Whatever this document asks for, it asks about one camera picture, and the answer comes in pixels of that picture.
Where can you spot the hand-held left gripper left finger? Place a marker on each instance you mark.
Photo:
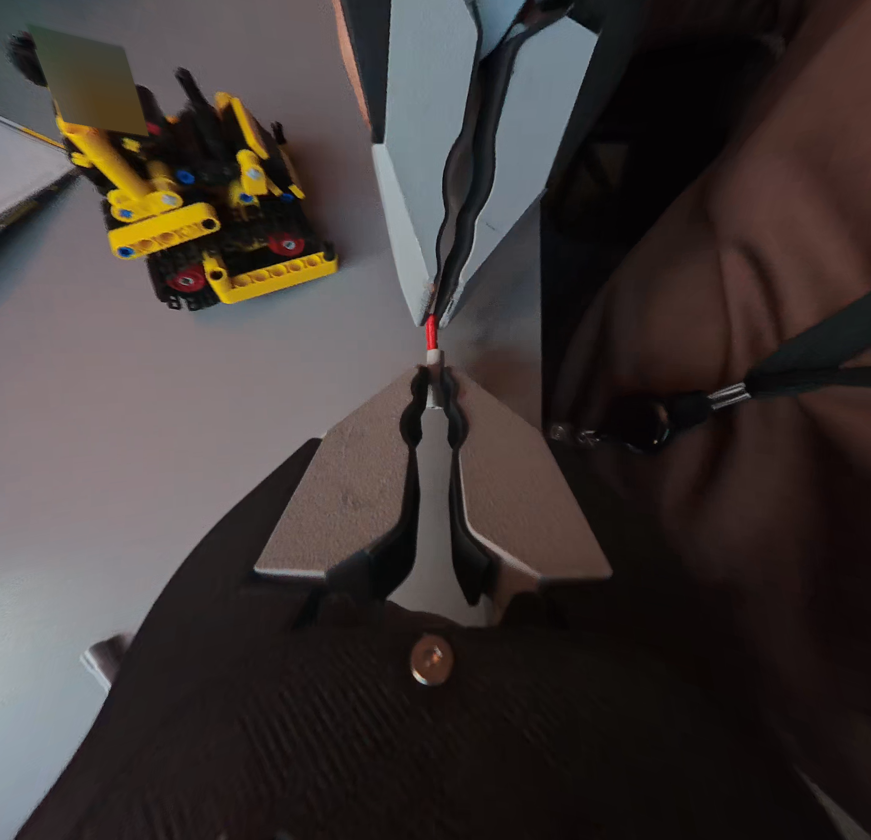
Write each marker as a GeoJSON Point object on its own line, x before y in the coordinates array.
{"type": "Point", "coordinates": [340, 499]}

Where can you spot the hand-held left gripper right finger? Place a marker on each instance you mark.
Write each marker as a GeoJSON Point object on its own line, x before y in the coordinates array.
{"type": "Point", "coordinates": [524, 506]}

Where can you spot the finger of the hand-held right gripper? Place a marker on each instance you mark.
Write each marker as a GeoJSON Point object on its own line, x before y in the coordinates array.
{"type": "Point", "coordinates": [422, 105]}
{"type": "Point", "coordinates": [537, 118]}

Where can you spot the grey lego axle connector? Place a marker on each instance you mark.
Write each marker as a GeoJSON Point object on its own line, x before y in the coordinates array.
{"type": "Point", "coordinates": [109, 659]}
{"type": "Point", "coordinates": [434, 360]}

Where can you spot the red lego axle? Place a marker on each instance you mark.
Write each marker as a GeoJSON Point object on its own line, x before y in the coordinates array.
{"type": "Point", "coordinates": [431, 336]}

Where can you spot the yellow black lego vehicle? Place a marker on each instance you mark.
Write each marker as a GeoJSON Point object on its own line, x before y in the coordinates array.
{"type": "Point", "coordinates": [272, 275]}

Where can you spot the lego instruction booklet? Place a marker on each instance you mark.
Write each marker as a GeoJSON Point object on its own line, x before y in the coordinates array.
{"type": "Point", "coordinates": [27, 166]}

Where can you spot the person's right hand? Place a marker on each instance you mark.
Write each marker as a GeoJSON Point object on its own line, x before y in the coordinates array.
{"type": "Point", "coordinates": [340, 23]}

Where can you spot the black badge reel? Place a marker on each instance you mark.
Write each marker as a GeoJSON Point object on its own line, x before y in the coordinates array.
{"type": "Point", "coordinates": [653, 421]}

